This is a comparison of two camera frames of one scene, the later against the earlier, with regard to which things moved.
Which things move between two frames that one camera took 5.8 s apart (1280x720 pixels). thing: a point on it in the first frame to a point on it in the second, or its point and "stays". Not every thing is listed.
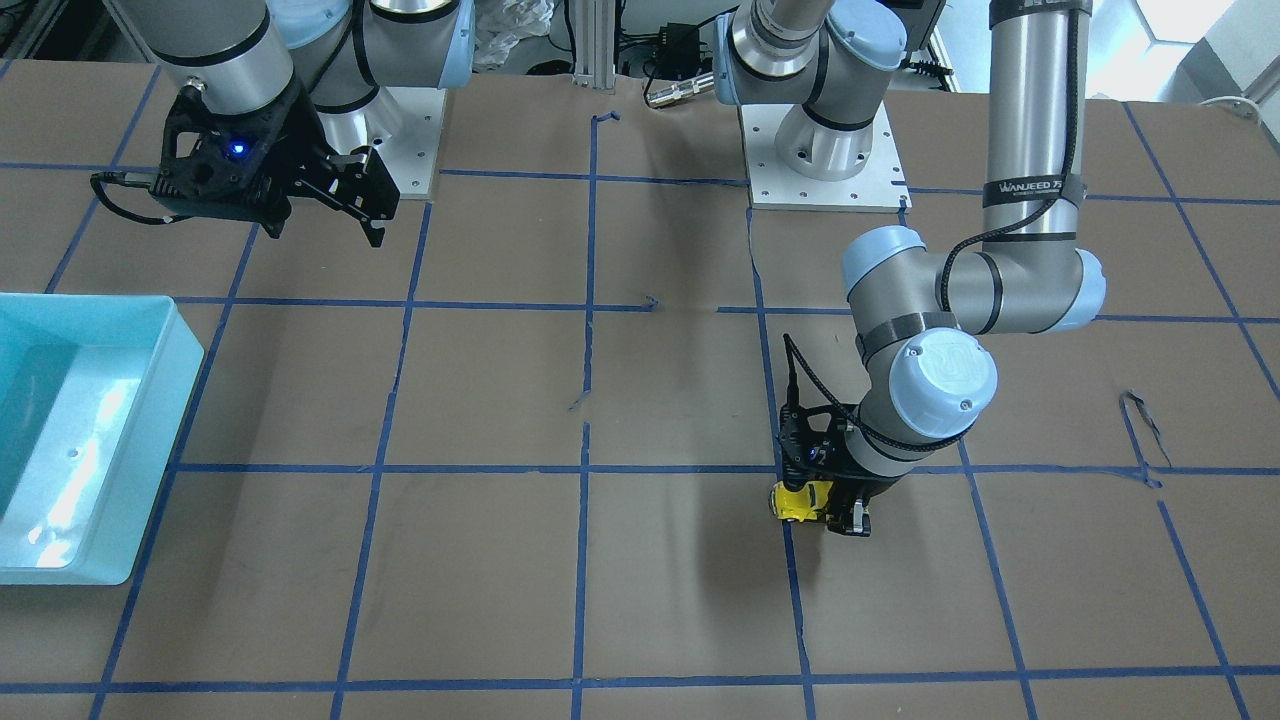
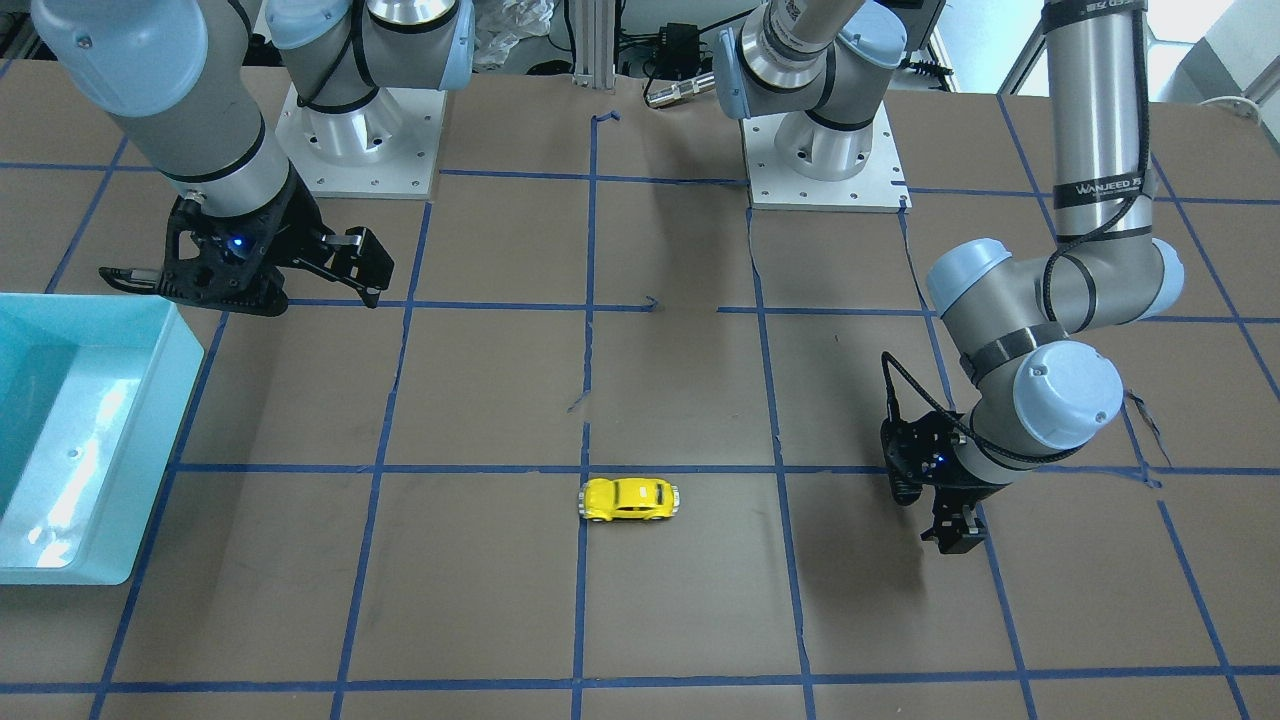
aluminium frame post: x=595 y=27 stays
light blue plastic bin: x=92 y=391 stays
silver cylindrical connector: x=681 y=90 stays
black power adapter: x=679 y=52 stays
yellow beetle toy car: x=799 y=505 to x=607 y=499
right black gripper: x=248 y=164 to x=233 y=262
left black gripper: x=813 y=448 to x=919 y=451
